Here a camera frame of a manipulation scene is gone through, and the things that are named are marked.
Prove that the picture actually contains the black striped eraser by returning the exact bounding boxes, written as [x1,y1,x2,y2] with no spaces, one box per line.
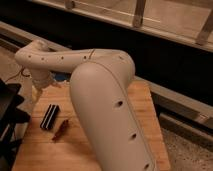
[40,104,60,130]

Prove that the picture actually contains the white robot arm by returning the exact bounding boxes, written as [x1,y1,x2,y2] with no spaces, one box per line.
[15,40,160,171]

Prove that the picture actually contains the black cables on floor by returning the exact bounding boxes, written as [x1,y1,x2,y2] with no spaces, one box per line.
[4,64,33,83]

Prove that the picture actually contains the black chair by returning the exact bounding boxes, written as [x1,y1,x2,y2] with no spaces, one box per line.
[0,78,30,171]

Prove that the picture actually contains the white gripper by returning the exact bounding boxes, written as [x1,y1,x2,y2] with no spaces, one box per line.
[31,70,52,102]

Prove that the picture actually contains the blue object behind table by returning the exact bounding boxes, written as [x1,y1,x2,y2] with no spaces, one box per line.
[54,73,70,82]

